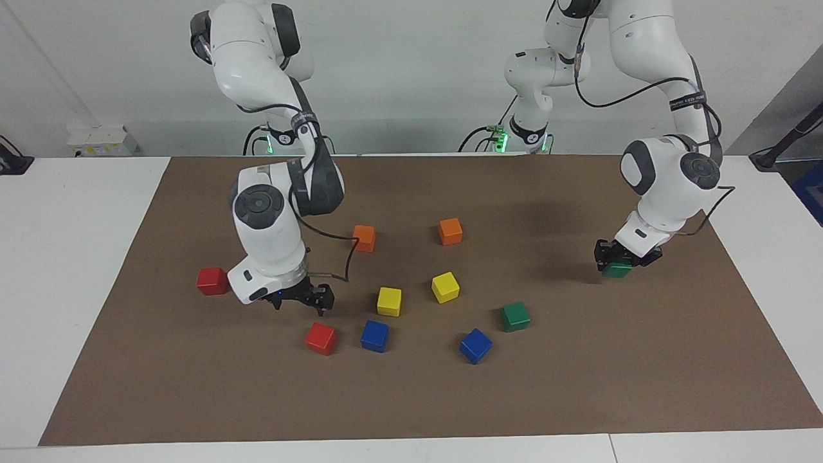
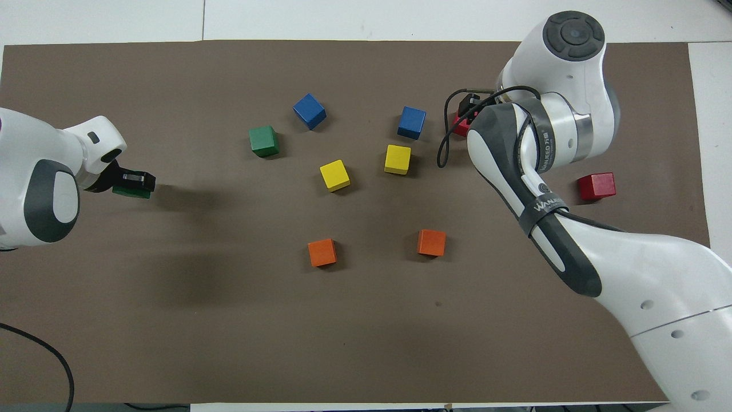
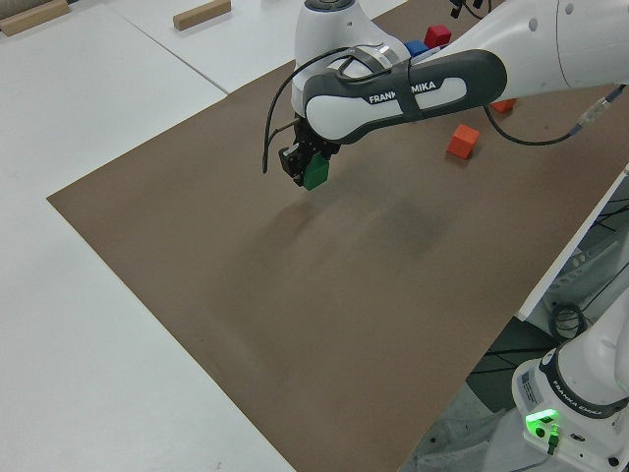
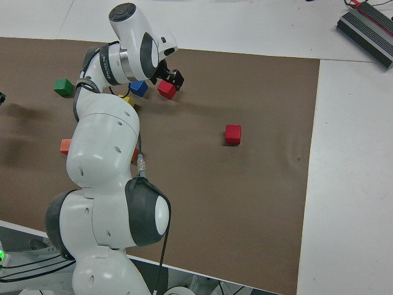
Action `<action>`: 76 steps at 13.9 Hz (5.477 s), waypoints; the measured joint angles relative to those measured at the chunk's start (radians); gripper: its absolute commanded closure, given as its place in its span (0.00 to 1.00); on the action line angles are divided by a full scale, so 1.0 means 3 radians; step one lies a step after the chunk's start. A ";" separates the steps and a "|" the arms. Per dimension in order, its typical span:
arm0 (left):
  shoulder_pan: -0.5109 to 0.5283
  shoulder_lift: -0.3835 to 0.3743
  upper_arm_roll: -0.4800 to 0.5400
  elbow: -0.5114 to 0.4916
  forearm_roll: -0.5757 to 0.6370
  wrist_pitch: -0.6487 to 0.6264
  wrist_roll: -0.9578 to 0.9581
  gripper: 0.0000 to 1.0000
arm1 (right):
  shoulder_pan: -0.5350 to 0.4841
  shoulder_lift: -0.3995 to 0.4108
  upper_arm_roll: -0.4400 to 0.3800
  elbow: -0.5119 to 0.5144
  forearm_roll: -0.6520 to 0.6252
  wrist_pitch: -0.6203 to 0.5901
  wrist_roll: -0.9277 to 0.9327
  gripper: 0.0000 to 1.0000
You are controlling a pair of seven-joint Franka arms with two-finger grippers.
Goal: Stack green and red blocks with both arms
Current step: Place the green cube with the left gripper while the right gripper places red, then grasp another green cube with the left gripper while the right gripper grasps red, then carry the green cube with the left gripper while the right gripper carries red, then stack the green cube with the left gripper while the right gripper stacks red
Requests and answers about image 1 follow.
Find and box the red wooden cube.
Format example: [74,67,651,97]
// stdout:
[196,267,229,296]
[305,322,337,356]

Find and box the blue wooden cube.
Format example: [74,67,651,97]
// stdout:
[360,320,390,353]
[459,328,494,365]

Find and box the yellow wooden cube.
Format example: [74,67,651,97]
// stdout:
[376,287,403,318]
[431,271,461,304]

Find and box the brown paper table mat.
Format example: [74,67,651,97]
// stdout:
[39,153,823,447]

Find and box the black stand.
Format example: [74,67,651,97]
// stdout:
[749,100,823,172]

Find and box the blue crate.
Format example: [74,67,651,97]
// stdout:
[792,159,823,227]

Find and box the white power strip box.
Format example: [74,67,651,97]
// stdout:
[68,125,140,158]

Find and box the black desk device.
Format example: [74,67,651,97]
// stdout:
[0,136,34,176]

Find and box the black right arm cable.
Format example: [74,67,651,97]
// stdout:
[287,186,359,284]

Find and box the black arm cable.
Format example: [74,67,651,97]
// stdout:
[574,13,736,237]
[287,186,359,284]

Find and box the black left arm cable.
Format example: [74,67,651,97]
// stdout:
[574,13,736,237]

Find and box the black right base cable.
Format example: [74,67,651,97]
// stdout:
[243,124,274,156]

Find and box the black base cable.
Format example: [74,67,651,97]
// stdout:
[458,95,509,154]
[243,124,274,156]

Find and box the black left base cable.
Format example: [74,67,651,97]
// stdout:
[458,95,509,154]

